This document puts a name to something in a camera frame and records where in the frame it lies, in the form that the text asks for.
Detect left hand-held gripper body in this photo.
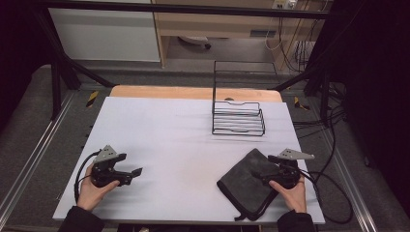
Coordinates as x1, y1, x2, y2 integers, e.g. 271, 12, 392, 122
91, 144, 133, 189

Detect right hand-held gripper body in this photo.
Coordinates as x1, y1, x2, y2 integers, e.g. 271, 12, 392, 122
270, 148, 316, 190

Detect dark grey cloth bag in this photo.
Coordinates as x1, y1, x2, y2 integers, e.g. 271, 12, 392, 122
216, 148, 285, 222

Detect black wire rack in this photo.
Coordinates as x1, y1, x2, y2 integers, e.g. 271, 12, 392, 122
211, 60, 280, 137

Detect person's right hand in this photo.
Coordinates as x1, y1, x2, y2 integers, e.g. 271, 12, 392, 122
269, 175, 308, 214

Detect person's left hand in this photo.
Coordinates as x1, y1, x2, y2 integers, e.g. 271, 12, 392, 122
76, 162, 121, 213

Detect white board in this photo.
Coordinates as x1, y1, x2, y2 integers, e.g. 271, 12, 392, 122
52, 96, 327, 225

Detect yellow black tape strip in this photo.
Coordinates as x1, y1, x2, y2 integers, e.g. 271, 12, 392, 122
292, 96, 311, 111
85, 90, 100, 108

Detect wooden table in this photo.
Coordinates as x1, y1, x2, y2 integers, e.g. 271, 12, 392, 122
109, 84, 283, 103

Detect white cabinet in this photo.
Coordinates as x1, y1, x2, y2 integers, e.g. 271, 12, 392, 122
47, 7, 161, 63

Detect grey chair base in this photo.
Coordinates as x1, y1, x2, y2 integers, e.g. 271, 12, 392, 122
177, 35, 213, 50

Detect light wooden desk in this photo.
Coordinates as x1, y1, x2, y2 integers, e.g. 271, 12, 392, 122
150, 0, 325, 68

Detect white power strip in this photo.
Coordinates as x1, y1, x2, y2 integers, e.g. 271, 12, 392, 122
272, 0, 298, 10

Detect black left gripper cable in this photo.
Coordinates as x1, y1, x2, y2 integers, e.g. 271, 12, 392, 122
73, 149, 103, 205

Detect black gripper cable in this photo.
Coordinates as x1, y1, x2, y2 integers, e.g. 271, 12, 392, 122
299, 169, 354, 225
73, 149, 103, 205

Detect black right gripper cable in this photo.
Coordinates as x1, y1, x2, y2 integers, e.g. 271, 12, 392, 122
299, 169, 354, 225

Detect aluminium rail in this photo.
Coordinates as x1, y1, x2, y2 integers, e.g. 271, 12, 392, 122
321, 128, 379, 232
0, 91, 77, 220

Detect hanging desk cables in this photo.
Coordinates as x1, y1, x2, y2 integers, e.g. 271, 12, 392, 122
264, 0, 330, 73

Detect black metal frame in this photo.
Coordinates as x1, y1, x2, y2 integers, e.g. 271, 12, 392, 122
31, 1, 335, 128

